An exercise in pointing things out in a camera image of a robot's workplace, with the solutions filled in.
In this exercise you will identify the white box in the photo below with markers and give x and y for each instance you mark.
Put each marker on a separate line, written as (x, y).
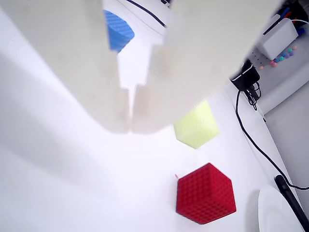
(277, 41)

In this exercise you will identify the red cube block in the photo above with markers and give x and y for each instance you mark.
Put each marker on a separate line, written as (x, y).
(205, 193)

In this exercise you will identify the blue ribbed cylinder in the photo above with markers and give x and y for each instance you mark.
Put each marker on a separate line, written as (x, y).
(118, 31)

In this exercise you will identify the purple ball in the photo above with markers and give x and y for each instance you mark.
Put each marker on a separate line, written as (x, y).
(287, 55)

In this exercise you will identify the pink ball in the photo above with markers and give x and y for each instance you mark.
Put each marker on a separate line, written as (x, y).
(273, 63)

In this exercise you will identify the pale yellow foam block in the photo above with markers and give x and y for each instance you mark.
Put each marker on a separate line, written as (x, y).
(195, 128)

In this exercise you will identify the black bar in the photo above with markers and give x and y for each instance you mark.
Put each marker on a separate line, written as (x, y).
(287, 193)

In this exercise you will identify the black power adapter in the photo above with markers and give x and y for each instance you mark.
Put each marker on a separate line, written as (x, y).
(246, 79)

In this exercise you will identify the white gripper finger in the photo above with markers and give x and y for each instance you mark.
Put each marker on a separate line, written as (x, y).
(60, 48)
(205, 48)

